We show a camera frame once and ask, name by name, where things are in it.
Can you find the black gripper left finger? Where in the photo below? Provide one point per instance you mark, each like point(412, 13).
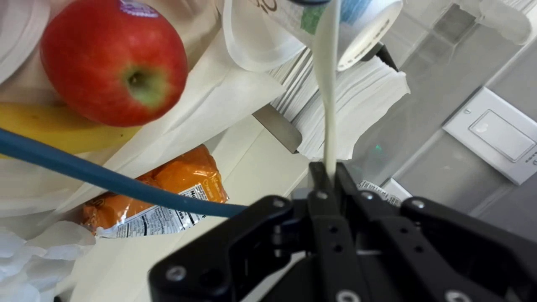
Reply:
point(251, 251)

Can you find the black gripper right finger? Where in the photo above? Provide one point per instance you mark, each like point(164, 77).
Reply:
point(436, 251)

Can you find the white plastic spoon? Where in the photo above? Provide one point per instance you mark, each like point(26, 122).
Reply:
point(328, 110)

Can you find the orange snack bag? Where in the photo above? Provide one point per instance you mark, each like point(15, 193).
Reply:
point(184, 172)

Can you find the metal napkin dispenser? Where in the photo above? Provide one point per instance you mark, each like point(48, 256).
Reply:
point(369, 100)

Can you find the yellow banana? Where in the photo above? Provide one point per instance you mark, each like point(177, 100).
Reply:
point(55, 131)

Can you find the red apple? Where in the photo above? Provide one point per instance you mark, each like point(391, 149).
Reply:
point(100, 60)

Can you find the white light switch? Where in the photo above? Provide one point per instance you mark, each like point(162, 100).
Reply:
point(491, 134)

